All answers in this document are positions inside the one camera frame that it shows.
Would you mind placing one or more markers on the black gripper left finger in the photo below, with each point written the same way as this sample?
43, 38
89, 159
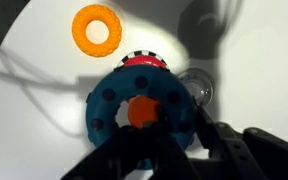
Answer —
134, 156

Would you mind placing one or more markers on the clear glass cup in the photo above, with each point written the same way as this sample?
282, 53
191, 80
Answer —
199, 83

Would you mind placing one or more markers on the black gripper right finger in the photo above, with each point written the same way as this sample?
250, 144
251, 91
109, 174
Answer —
237, 150

